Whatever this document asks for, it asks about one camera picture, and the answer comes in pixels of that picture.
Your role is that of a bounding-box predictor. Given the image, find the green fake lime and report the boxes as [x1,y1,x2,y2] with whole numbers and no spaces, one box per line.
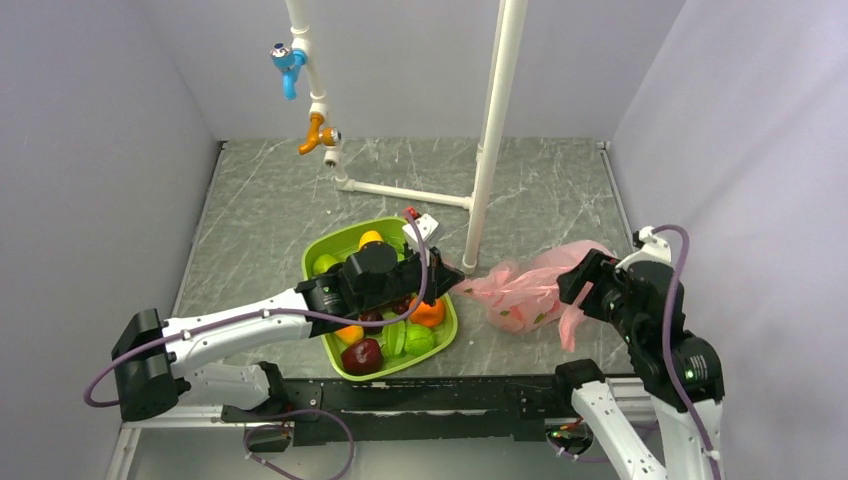
[404,323,436,356]

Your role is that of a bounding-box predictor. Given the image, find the dark red fake apple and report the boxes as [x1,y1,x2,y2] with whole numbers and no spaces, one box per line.
[340,338,384,376]

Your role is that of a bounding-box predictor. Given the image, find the purple cable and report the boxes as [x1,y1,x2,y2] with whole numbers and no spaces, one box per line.
[83,211,432,480]
[546,224,722,480]

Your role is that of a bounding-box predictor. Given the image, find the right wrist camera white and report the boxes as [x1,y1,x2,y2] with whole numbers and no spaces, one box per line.
[618,226,672,270]

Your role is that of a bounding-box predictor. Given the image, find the blue tap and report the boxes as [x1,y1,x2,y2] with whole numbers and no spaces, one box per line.
[270,42,308,100]

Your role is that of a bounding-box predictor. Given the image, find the white pvc pipe frame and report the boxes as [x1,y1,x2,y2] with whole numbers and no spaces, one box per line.
[285,1,528,274]

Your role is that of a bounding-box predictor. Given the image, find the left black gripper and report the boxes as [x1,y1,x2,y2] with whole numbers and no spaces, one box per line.
[358,242,465,311]

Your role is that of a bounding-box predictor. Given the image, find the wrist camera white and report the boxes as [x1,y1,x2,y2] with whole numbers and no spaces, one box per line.
[618,226,672,270]
[402,207,443,253]

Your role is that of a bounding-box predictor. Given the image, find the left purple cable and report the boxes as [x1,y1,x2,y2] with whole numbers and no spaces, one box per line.
[83,211,432,480]

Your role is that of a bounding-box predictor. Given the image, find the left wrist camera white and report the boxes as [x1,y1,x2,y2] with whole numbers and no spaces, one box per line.
[402,207,443,253]

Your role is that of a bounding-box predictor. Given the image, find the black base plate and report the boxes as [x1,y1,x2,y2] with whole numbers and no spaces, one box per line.
[221,374,577,446]

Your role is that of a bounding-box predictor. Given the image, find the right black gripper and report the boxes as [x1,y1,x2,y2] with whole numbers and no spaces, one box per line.
[556,246,643,342]

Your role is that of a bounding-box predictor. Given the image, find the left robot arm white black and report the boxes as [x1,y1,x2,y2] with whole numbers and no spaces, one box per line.
[111,244,465,422]

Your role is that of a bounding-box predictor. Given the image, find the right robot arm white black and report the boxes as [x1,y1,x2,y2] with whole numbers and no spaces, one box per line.
[550,249,724,479]

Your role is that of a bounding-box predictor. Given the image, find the orange tap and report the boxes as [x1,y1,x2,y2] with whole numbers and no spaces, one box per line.
[298,112,342,155]

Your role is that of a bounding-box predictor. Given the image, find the green plastic tray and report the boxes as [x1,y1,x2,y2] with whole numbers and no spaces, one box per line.
[301,217,459,381]

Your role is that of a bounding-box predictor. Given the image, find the orange yellow fake mango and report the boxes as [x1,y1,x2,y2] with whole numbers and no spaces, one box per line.
[334,325,365,346]

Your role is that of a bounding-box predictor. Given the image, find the dark red fake grapes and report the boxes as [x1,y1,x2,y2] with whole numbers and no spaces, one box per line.
[390,296,414,316]

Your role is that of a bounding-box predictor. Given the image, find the orange fake tangerine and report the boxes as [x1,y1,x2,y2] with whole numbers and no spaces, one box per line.
[407,298,446,328]

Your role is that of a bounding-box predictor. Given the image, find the green fake starfruit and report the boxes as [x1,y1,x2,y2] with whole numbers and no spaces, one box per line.
[382,321,406,358]

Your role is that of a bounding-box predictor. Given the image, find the pink plastic bag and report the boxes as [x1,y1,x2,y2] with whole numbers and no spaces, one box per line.
[452,240,612,352]

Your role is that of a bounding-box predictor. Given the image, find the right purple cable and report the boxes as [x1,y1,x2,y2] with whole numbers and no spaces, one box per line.
[546,224,722,480]

